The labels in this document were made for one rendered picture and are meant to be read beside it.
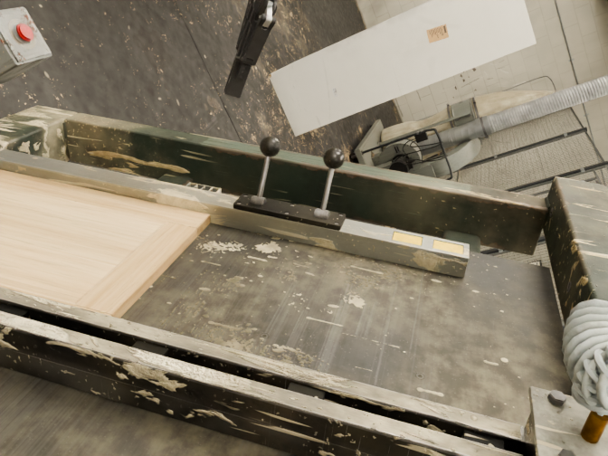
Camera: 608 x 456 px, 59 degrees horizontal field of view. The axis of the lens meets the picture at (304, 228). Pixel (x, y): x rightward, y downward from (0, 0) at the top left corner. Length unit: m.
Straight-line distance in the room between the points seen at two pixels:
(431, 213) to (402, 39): 3.45
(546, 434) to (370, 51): 4.17
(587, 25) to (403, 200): 7.98
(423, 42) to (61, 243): 3.86
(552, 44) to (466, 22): 4.59
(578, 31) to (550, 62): 0.53
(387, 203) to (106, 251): 0.58
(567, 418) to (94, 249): 0.70
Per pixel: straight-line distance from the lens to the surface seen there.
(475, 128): 6.40
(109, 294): 0.82
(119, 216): 1.02
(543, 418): 0.59
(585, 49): 9.07
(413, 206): 1.17
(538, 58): 9.01
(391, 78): 4.60
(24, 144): 1.34
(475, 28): 4.50
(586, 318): 0.57
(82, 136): 1.41
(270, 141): 0.99
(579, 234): 0.98
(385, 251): 0.95
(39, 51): 1.44
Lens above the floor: 1.87
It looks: 25 degrees down
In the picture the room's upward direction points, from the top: 73 degrees clockwise
